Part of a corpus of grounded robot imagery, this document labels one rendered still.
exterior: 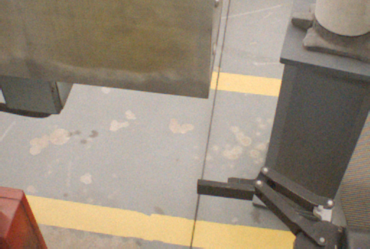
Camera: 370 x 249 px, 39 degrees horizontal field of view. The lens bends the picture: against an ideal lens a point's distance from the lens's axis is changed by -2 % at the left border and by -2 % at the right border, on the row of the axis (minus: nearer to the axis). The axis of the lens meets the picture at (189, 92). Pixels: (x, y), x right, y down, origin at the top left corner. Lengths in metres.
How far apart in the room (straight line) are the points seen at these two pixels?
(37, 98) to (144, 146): 1.15
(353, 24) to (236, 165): 0.84
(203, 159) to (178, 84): 1.69
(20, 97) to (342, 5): 0.75
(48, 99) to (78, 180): 1.08
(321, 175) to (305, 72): 0.43
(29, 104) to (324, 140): 0.91
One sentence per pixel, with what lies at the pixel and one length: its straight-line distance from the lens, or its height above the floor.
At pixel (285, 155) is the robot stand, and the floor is 0.30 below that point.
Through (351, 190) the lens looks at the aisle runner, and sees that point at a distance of 1.97.
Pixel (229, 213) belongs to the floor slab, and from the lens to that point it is 1.84.
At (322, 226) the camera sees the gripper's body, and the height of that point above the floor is 1.04.
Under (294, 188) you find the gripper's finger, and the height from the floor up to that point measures 1.05.
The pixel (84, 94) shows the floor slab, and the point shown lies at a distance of 2.20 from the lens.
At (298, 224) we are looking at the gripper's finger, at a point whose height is 1.05.
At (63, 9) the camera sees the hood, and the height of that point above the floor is 1.44.
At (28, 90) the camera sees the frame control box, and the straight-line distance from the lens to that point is 0.88.
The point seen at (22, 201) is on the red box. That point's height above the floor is 0.61.
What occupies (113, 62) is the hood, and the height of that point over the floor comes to 1.41.
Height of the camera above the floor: 1.59
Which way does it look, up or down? 47 degrees down
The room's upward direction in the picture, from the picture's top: 1 degrees clockwise
